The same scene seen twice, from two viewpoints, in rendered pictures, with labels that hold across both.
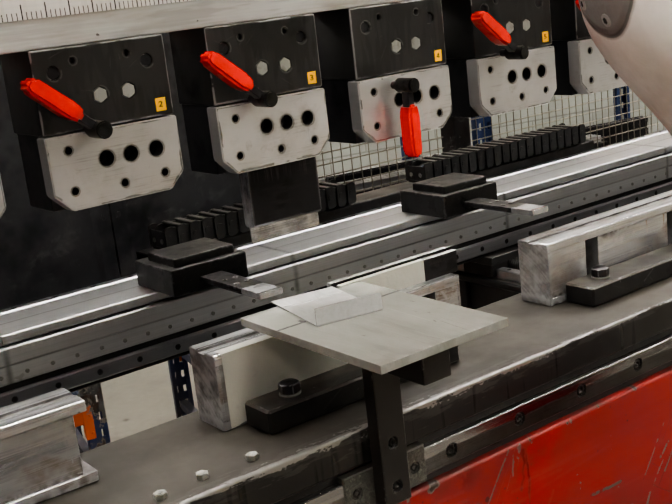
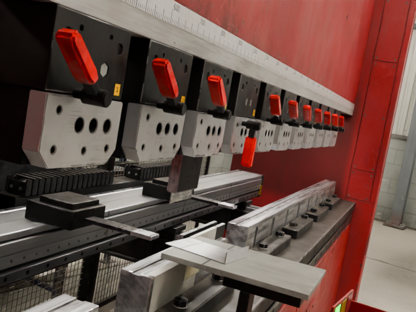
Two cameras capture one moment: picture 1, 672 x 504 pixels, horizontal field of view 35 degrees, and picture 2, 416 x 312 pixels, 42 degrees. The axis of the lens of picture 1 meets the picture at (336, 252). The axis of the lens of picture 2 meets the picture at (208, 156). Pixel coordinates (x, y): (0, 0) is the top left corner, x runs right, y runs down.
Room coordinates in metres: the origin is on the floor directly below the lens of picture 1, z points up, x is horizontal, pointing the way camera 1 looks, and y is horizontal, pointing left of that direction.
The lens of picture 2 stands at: (0.42, 0.61, 1.27)
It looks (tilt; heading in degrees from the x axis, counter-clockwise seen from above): 5 degrees down; 326
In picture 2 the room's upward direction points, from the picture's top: 10 degrees clockwise
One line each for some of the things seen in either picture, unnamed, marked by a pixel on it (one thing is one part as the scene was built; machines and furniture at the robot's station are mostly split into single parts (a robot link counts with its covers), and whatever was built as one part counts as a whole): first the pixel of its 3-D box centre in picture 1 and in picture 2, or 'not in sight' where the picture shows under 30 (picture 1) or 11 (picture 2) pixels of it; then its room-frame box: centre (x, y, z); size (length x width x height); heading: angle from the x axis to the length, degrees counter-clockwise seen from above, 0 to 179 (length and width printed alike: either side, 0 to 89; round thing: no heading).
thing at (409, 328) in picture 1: (368, 322); (246, 264); (1.17, -0.03, 1.00); 0.26 x 0.18 x 0.01; 35
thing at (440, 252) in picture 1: (394, 276); (203, 234); (1.38, -0.07, 0.98); 0.20 x 0.03 x 0.03; 125
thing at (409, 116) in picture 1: (406, 117); (247, 143); (1.32, -0.11, 1.20); 0.04 x 0.02 x 0.10; 35
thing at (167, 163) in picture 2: (499, 151); (163, 168); (2.06, -0.34, 1.02); 0.44 x 0.06 x 0.04; 125
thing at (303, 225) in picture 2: not in sight; (298, 226); (1.82, -0.79, 0.89); 0.30 x 0.05 x 0.03; 125
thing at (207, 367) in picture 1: (336, 343); (178, 273); (1.32, 0.01, 0.92); 0.39 x 0.06 x 0.10; 125
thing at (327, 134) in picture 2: not in sight; (319, 125); (2.08, -1.06, 1.26); 0.15 x 0.09 x 0.17; 125
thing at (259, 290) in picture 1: (217, 272); (98, 216); (1.41, 0.16, 1.01); 0.26 x 0.12 x 0.05; 35
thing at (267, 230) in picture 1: (281, 196); (184, 176); (1.29, 0.06, 1.13); 0.10 x 0.02 x 0.10; 125
